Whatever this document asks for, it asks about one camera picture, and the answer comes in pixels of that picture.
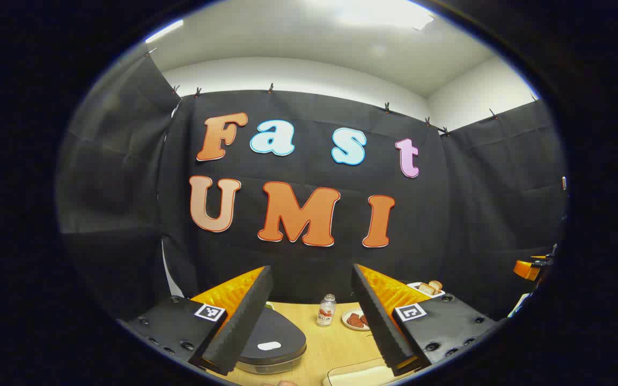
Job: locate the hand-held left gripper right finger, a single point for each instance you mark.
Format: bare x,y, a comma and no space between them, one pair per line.
376,316

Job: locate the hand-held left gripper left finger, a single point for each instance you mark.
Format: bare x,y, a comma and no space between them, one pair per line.
244,313

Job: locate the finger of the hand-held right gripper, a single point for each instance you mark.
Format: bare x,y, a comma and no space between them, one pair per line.
529,268

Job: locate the black and silver rice cooker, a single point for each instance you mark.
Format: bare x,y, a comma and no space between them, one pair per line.
282,332

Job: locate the brown meat piece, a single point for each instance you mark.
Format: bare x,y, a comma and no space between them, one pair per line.
355,320

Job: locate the white oval plate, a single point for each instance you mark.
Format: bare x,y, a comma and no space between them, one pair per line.
347,324

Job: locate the small clear drink bottle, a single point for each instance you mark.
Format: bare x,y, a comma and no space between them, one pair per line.
326,312

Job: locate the white toaster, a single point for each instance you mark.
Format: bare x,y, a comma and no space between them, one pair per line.
421,294

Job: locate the toasted bread slice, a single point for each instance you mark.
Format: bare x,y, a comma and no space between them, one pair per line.
436,284
426,288

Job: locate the clear plastic tray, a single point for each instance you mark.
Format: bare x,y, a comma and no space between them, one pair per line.
357,372

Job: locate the row of black clips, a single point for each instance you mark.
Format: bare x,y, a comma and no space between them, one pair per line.
270,87

